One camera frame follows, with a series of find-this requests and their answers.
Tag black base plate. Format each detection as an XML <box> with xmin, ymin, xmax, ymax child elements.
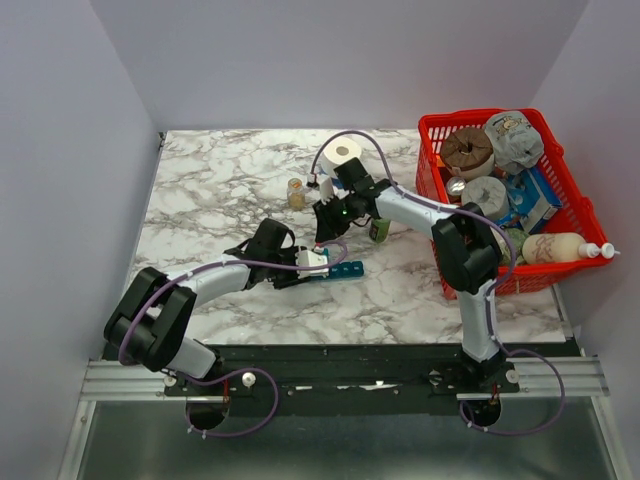
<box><xmin>156</xmin><ymin>340</ymin><xmax>583</xmax><ymax>417</ymax></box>

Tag green pill bottle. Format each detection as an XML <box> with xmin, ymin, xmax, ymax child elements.
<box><xmin>369</xmin><ymin>219</ymin><xmax>391</xmax><ymax>243</ymax></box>

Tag clear jar yellow capsules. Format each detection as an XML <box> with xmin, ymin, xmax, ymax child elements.
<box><xmin>287</xmin><ymin>178</ymin><xmax>306</xmax><ymax>211</ymax></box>

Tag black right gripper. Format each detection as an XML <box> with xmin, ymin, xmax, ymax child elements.
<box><xmin>313</xmin><ymin>193</ymin><xmax>359</xmax><ymax>244</ymax></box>

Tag grey crumpled bag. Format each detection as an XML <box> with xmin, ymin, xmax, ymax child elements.
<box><xmin>484</xmin><ymin>110</ymin><xmax>544</xmax><ymax>175</ymax></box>

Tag grey wrapped roll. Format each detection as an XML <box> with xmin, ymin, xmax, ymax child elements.
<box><xmin>461</xmin><ymin>176</ymin><xmax>509</xmax><ymax>222</ymax></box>

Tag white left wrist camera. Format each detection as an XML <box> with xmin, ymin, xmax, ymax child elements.
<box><xmin>295</xmin><ymin>249</ymin><xmax>330</xmax><ymax>279</ymax></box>

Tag teal weekly pill organizer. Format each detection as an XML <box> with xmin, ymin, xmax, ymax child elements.
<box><xmin>313</xmin><ymin>261</ymin><xmax>365</xmax><ymax>281</ymax></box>

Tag brown wrapped roll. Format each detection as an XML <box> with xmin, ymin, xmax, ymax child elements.
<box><xmin>440</xmin><ymin>127</ymin><xmax>495</xmax><ymax>181</ymax></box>

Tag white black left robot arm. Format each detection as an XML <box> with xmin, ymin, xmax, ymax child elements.
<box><xmin>104</xmin><ymin>219</ymin><xmax>329</xmax><ymax>395</ymax></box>

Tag silver lid can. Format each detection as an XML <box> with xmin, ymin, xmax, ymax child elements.
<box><xmin>445</xmin><ymin>177</ymin><xmax>466</xmax><ymax>198</ymax></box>

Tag cream squeeze bottle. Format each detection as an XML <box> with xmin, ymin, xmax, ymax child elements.
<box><xmin>522</xmin><ymin>233</ymin><xmax>620</xmax><ymax>265</ymax></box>

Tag blue tape roll base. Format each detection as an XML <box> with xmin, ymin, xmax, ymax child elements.
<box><xmin>318</xmin><ymin>168</ymin><xmax>341</xmax><ymax>188</ymax></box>

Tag red plastic basket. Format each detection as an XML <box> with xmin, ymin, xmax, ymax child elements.
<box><xmin>413</xmin><ymin>109</ymin><xmax>612</xmax><ymax>304</ymax></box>

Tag white paper roll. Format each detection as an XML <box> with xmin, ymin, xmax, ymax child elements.
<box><xmin>320</xmin><ymin>136</ymin><xmax>362</xmax><ymax>178</ymax></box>

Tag blue carton box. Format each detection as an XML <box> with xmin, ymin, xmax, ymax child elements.
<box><xmin>503</xmin><ymin>166</ymin><xmax>563</xmax><ymax>234</ymax></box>

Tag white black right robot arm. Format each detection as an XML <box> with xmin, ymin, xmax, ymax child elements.
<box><xmin>313</xmin><ymin>158</ymin><xmax>505</xmax><ymax>392</ymax></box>

